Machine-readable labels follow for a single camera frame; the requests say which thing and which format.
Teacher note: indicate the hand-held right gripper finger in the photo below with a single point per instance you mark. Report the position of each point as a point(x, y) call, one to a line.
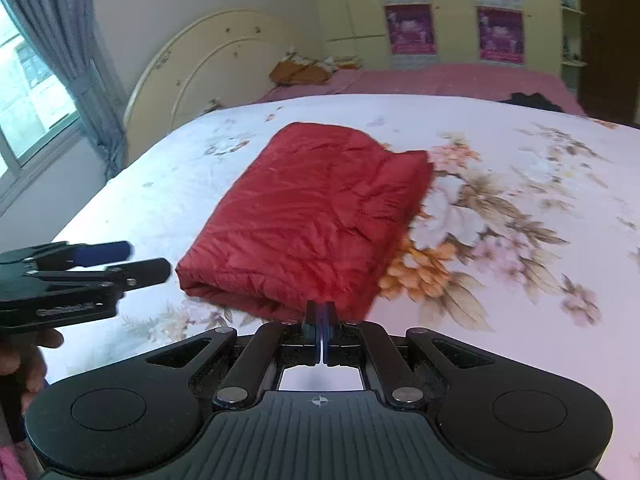
point(318, 332)
point(326, 332)

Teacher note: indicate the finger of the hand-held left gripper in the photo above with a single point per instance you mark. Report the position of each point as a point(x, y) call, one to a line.
point(107, 252)
point(150, 271)

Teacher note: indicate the red puffer jacket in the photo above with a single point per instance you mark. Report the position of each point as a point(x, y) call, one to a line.
point(310, 215)

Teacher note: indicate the person's left hand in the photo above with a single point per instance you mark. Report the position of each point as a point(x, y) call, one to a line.
point(30, 355)

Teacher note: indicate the window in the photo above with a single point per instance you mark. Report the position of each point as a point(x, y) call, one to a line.
point(30, 95)

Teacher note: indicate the white floral blanket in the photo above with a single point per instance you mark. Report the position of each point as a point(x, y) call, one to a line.
point(525, 240)

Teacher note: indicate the grey curtain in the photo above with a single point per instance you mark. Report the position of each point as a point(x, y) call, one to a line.
point(70, 35)

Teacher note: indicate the cream wooden headboard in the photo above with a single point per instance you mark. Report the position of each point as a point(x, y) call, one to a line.
point(210, 55)

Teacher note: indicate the orange patterned cloth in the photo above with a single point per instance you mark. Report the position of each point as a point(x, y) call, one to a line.
point(300, 71)

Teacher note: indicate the pink bedsheet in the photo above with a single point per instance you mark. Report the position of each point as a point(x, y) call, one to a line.
point(450, 80)

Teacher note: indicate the black cloth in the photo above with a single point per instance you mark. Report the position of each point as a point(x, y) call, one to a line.
point(535, 101)

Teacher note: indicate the cream wardrobe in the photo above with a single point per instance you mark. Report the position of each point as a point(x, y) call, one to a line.
point(450, 20)

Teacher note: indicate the cream corner shelf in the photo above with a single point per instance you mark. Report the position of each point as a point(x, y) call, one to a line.
point(571, 35)

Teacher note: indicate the brown wooden door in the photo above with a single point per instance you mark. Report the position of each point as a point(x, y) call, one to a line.
point(612, 45)

